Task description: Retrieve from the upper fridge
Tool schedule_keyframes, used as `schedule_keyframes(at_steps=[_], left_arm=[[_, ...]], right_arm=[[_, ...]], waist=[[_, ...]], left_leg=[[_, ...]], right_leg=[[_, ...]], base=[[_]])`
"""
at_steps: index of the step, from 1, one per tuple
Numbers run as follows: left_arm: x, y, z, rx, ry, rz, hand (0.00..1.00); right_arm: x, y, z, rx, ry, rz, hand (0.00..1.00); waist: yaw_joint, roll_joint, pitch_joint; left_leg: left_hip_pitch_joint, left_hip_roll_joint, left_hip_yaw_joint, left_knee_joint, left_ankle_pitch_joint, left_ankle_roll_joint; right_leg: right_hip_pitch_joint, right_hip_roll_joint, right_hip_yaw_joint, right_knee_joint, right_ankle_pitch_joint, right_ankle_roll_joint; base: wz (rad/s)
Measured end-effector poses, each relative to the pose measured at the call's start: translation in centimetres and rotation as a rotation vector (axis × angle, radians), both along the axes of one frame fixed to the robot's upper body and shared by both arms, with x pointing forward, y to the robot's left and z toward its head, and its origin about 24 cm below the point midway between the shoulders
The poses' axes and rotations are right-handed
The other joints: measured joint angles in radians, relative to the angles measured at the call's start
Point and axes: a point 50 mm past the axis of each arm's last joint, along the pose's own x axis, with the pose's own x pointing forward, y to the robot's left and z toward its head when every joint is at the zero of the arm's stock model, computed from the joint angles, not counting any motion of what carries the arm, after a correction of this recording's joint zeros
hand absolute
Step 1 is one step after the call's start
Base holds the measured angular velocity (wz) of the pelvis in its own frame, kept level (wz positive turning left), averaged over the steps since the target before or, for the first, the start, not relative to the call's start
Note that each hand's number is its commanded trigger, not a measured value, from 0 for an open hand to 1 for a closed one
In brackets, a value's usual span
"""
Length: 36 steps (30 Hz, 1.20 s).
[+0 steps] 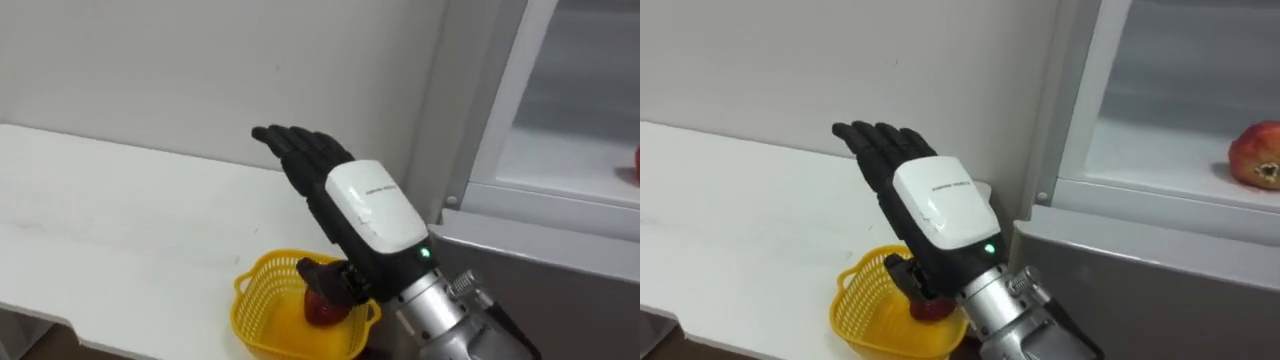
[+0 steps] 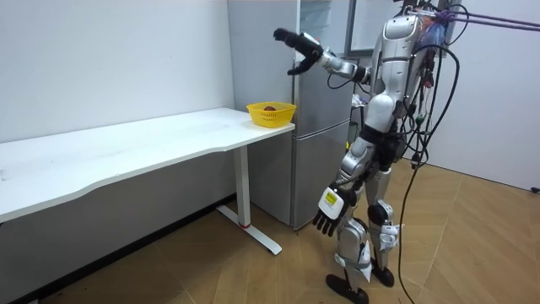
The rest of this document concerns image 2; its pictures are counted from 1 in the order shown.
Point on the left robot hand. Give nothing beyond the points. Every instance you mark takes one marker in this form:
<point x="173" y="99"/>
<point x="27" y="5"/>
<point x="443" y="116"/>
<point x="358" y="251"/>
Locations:
<point x="331" y="207"/>

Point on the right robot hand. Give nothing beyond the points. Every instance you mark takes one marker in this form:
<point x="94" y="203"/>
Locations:
<point x="306" y="48"/>

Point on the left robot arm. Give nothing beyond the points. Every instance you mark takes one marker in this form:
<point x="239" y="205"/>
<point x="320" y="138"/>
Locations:
<point x="358" y="162"/>

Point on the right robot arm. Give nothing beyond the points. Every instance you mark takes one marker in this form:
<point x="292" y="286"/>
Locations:
<point x="342" y="66"/>

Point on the grey fridge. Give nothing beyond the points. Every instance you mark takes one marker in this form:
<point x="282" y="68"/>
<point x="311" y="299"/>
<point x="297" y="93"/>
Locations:
<point x="316" y="169"/>

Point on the robot legs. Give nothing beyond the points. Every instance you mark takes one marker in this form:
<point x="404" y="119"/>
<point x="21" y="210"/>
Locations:
<point x="352" y="245"/>

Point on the grey framed window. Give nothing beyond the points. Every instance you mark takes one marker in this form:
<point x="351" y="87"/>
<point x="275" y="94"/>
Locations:
<point x="369" y="25"/>

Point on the dark red fruit soft toy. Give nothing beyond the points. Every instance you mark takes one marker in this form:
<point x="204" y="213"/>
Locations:
<point x="270" y="108"/>

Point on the yellow plastic basket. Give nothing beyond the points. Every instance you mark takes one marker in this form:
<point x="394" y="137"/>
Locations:
<point x="270" y="120"/>

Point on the robot body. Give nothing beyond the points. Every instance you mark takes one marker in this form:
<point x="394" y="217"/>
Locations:
<point x="394" y="63"/>

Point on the white desk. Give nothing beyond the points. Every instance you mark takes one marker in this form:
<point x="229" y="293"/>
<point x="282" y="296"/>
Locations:
<point x="126" y="143"/>

